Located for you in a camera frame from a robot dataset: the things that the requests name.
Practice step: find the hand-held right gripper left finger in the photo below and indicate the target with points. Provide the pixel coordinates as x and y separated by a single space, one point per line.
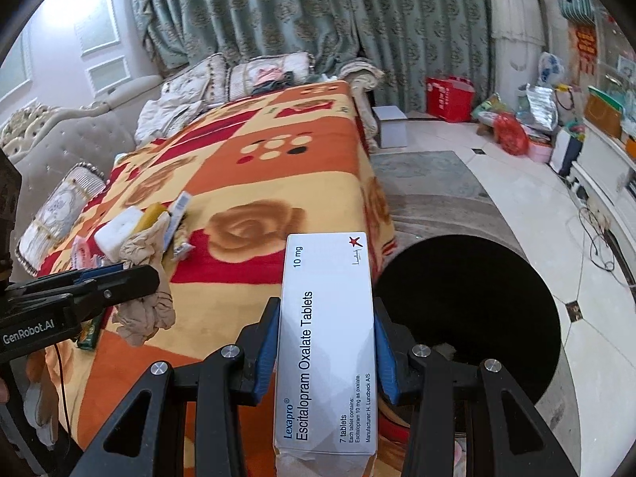
266 357

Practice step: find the black round trash bin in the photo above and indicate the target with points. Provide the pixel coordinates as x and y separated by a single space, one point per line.
472 298

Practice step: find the person's left hand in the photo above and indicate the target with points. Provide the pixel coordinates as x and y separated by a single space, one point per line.
3 391

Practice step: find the white foam block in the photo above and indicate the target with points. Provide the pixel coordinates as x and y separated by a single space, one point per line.
117 231

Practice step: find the white low cabinet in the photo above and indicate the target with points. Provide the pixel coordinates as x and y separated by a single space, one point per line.
611 179

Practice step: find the orange red printed blanket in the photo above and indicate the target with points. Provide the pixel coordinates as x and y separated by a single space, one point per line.
248 174

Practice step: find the blue white toothpaste box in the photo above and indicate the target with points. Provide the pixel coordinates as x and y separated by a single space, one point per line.
179 208

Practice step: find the pink packet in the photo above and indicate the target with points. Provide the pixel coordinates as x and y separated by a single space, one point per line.
82 253

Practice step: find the white cardboard box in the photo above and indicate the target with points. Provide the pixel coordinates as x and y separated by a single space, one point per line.
390 126

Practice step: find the red shopping basket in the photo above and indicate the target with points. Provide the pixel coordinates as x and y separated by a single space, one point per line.
449 99

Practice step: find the red plastic bag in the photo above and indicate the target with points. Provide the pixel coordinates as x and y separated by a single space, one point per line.
509 134

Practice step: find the small snack wrapper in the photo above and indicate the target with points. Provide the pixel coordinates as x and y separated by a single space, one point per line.
183 248

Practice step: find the striped fringed cushion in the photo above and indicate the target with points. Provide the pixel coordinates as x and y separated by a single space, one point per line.
59 213

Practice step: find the pink and dark clothes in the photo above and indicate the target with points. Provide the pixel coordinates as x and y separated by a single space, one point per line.
273 79

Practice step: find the red wall decoration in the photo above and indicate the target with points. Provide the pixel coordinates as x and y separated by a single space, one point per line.
585 49

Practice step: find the beige stocking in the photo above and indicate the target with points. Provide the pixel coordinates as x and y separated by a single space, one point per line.
146 253

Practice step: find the colourful snack bag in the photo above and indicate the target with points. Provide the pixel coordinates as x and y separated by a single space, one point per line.
492 107

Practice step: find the white crumpled cloth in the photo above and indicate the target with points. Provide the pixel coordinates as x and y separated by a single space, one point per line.
164 119

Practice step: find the white and blue carton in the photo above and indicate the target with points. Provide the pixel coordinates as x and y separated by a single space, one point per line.
569 151

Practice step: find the yellow wrapper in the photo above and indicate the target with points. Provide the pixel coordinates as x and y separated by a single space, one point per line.
151 216

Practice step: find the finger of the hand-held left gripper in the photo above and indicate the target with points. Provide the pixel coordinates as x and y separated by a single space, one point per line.
97 272
124 288

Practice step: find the green snack packet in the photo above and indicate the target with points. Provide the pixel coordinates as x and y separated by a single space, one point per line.
92 333

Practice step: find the silver foil bag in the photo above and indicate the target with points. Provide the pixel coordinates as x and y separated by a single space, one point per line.
540 107

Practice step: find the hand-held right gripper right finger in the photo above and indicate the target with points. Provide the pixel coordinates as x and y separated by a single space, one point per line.
386 357

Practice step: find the patterned white cushion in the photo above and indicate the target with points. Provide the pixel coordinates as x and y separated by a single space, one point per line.
198 79
243 79

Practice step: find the orange cardboard box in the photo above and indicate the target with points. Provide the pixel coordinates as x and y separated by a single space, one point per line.
602 114

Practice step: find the pink round box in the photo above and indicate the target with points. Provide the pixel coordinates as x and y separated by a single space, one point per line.
540 151

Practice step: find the grey rug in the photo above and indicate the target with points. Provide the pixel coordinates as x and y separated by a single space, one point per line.
437 194

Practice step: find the green patterned curtain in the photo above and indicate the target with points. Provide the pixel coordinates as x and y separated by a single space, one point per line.
298 10

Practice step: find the grey tufted sofa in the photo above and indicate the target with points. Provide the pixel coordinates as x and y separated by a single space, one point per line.
59 134

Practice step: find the white lace curtain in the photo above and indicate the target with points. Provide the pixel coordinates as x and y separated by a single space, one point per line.
516 0

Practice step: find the white medicine box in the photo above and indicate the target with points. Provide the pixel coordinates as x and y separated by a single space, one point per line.
325 348

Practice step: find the blue white plastic bag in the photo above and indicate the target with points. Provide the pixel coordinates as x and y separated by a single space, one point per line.
550 69

